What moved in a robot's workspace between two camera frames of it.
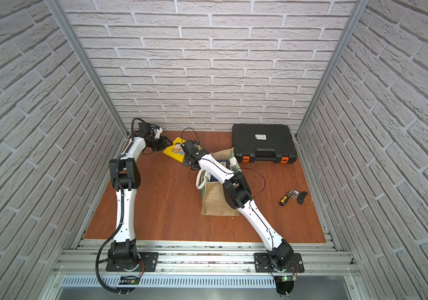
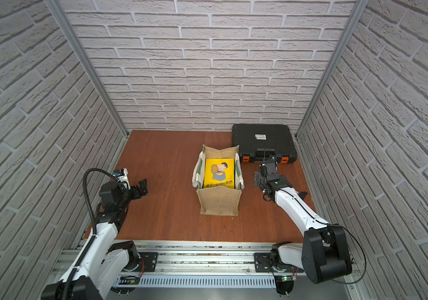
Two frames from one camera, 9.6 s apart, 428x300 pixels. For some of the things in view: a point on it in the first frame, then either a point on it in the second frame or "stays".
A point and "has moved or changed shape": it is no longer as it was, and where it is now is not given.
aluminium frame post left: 59,13 stays
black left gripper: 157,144 -> 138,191
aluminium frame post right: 354,19 stays
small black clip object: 301,197 stays
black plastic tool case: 259,142 stays
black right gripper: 187,160 -> 258,179
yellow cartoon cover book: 176,151 has moved or changed shape
